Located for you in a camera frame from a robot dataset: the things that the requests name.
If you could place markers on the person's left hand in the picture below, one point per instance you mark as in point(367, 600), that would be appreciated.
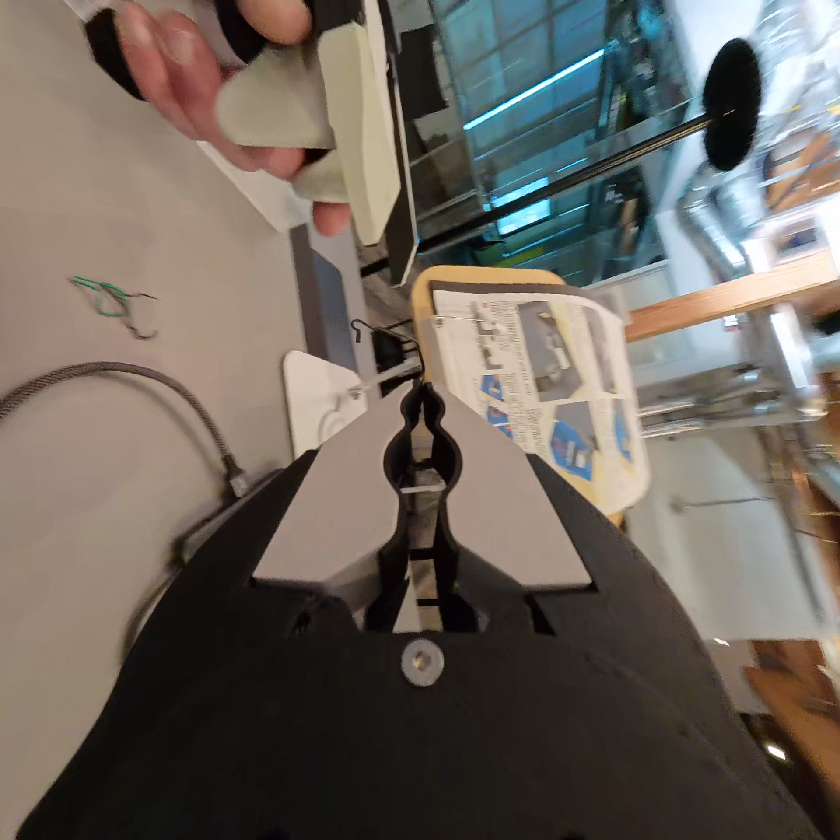
point(177, 66)

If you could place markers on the silver ventilation ducts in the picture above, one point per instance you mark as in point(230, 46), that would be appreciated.
point(715, 223)

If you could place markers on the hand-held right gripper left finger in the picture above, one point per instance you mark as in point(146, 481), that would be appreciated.
point(328, 519)

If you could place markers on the instruction sheet wooden board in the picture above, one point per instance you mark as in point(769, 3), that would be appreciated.
point(538, 381)

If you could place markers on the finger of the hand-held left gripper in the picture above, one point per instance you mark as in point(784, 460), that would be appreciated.
point(361, 118)

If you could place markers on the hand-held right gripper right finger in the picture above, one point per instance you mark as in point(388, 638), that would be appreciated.
point(519, 519)

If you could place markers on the black pole with round disc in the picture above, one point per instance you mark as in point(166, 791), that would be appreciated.
point(729, 85)

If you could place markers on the wooden post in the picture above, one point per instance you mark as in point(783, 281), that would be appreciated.
point(735, 302)

